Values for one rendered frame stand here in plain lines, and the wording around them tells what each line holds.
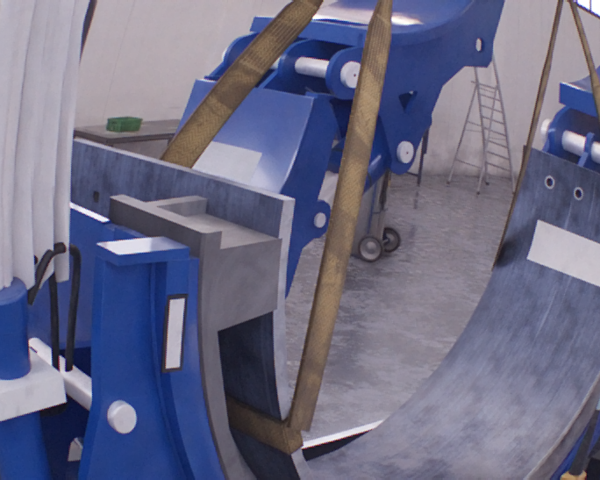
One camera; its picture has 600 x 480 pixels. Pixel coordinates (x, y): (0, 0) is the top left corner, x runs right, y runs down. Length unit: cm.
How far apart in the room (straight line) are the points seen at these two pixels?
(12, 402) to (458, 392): 226
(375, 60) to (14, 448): 114
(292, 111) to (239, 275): 301
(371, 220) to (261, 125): 670
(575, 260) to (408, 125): 187
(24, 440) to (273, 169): 323
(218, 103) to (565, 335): 170
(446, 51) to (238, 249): 386
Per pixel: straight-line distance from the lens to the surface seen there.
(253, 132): 491
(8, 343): 165
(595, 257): 371
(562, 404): 349
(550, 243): 380
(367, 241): 1147
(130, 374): 176
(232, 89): 239
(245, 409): 208
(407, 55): 528
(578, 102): 431
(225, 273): 180
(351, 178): 211
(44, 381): 169
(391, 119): 525
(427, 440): 347
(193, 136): 240
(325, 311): 207
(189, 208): 195
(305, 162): 485
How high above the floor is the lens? 251
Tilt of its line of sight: 13 degrees down
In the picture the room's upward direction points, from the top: 9 degrees clockwise
